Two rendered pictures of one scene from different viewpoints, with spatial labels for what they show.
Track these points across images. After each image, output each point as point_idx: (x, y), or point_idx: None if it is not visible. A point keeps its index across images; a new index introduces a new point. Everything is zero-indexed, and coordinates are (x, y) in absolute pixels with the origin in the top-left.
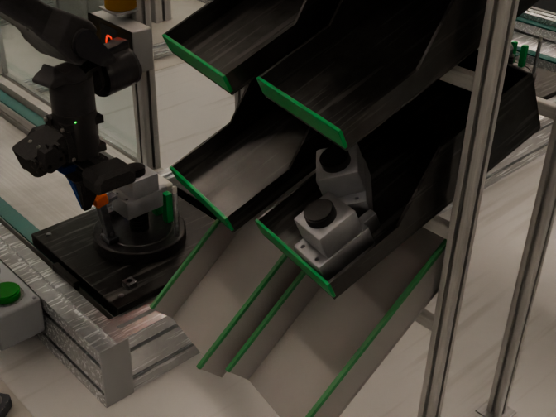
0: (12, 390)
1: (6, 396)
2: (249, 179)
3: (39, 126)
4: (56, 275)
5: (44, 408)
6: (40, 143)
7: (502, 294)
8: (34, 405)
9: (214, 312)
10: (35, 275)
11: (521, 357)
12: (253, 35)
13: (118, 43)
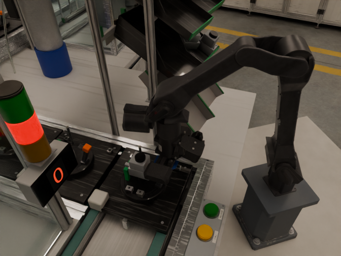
0: (226, 213)
1: (234, 206)
2: (185, 67)
3: (160, 174)
4: (185, 202)
5: (226, 197)
6: (193, 142)
7: (93, 107)
8: (227, 200)
9: (190, 121)
10: (188, 214)
11: (124, 99)
12: (181, 15)
13: (132, 104)
